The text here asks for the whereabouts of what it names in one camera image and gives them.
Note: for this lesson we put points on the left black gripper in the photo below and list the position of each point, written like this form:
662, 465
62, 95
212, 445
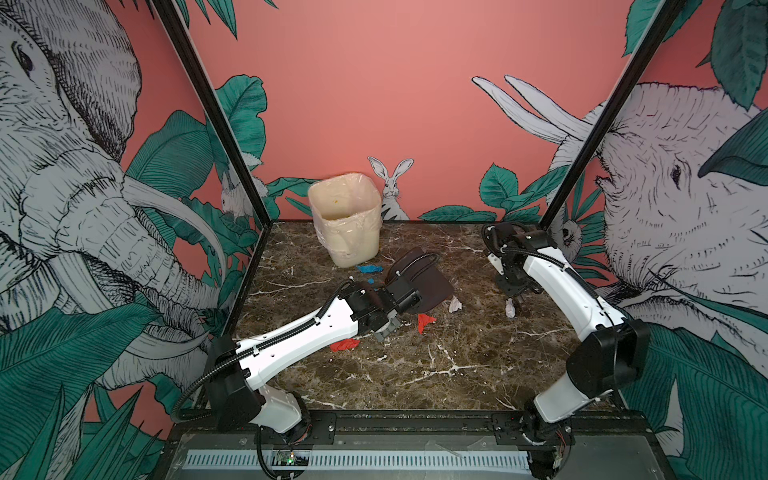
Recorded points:
395, 325

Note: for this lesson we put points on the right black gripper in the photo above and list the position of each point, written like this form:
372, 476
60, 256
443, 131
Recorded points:
504, 289

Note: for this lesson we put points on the white paper scrap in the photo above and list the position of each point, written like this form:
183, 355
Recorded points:
510, 310
455, 305

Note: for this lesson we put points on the red paper scrap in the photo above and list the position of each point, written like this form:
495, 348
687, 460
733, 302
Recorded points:
422, 321
344, 345

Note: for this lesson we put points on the dark brown dustpan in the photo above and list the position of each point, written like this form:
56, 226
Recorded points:
416, 284

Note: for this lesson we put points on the brown hand brush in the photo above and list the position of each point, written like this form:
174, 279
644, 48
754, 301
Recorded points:
518, 306

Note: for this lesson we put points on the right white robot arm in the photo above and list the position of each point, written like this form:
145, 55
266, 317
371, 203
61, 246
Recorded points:
613, 346

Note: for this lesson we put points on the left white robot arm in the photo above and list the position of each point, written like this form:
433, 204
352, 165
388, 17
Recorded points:
238, 372

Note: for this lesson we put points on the blue paper scrap near bin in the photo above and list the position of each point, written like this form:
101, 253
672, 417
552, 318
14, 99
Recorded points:
369, 269

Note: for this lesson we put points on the cream bin with plastic liner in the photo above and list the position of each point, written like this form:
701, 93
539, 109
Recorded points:
346, 212

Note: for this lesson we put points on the black front mounting rail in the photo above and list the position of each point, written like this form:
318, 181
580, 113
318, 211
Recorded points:
490, 429

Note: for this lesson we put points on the white slotted cable duct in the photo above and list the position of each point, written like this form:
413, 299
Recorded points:
513, 462

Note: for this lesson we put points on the right black frame post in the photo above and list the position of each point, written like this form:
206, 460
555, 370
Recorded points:
653, 35

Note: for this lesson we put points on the black frame post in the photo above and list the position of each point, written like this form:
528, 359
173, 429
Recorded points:
653, 35
172, 21

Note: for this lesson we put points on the left black frame post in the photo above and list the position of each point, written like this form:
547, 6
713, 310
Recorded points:
172, 21

